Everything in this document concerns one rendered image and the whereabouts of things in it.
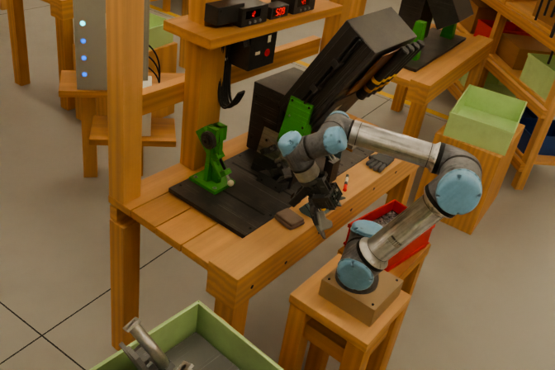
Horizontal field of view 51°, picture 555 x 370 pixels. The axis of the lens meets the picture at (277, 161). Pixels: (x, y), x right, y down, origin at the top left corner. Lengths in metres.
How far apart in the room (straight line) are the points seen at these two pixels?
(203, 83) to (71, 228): 1.61
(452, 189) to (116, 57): 1.18
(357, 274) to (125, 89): 1.01
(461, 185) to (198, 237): 1.03
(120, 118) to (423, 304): 2.09
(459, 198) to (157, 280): 2.07
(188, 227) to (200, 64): 0.64
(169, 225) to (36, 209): 1.72
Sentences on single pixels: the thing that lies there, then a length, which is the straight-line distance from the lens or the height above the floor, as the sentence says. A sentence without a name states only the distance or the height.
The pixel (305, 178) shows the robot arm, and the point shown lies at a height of 1.35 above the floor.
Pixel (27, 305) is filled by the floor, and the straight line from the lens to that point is 3.24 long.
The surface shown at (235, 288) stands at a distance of 2.04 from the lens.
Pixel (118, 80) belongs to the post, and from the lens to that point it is 2.10.
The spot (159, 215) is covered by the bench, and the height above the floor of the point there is 0.88.
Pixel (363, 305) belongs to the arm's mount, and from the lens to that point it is 1.99.
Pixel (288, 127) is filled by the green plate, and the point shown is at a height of 1.15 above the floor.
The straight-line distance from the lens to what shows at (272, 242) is 2.18.
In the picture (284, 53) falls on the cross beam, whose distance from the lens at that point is 2.93.
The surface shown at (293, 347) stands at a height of 0.62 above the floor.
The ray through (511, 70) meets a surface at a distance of 5.20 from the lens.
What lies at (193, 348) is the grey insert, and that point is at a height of 0.85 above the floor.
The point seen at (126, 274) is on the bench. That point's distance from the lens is 2.59.
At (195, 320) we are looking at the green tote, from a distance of 1.88.
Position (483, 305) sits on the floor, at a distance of 3.66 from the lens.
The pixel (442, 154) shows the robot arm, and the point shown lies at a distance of 1.74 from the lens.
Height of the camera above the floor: 2.26
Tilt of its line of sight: 31 degrees down
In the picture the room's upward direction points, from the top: 9 degrees clockwise
